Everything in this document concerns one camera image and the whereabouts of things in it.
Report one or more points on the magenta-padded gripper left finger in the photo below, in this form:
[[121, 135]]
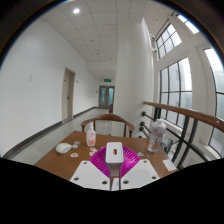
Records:
[[87, 175]]

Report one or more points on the small round sticker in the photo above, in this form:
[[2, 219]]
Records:
[[140, 154], [75, 146], [74, 155], [77, 142], [91, 154], [93, 150]]

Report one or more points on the white paper card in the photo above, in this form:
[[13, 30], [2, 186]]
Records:
[[169, 165]]

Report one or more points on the tall grid window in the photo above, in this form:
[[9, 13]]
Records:
[[176, 90]]

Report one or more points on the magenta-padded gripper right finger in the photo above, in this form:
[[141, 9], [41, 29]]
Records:
[[141, 174]]

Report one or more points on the white computer mouse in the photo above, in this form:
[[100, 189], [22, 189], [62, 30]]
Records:
[[63, 148]]

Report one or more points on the white charger block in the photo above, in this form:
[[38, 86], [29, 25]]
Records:
[[114, 152]]

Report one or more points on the round ceiling light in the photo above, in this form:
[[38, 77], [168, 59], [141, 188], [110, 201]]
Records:
[[76, 10]]

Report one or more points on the small bottle with pink label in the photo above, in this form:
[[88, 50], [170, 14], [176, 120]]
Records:
[[91, 136]]

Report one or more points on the wooden handrail with dark balusters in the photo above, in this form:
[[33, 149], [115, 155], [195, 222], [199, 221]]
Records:
[[186, 113]]

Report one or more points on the clear plastic water jug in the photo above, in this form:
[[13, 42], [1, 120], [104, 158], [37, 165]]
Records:
[[156, 135]]

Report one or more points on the small upper grid window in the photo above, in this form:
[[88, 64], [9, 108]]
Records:
[[168, 40]]

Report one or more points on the green exit sign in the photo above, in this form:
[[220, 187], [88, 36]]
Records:
[[107, 80]]

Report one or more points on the wooden armchair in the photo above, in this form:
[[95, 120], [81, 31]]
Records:
[[108, 117]]

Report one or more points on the glazed double door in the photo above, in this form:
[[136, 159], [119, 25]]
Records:
[[106, 96]]

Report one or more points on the side door in wall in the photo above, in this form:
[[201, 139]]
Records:
[[68, 95]]

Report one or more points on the wide bright window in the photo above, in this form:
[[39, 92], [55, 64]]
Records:
[[218, 100]]

